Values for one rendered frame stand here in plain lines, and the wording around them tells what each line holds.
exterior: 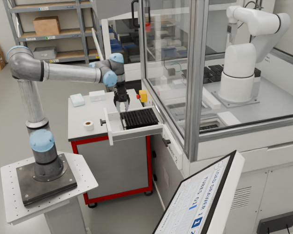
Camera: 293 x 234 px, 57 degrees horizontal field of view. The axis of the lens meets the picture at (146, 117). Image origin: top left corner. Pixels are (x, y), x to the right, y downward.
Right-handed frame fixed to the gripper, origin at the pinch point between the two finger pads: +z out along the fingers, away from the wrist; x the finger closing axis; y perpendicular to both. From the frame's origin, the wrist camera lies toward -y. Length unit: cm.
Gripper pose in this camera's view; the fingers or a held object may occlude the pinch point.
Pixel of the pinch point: (123, 111)
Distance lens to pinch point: 164.5
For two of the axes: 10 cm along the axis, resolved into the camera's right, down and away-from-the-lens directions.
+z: 0.5, 8.5, 5.3
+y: -2.3, -5.0, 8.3
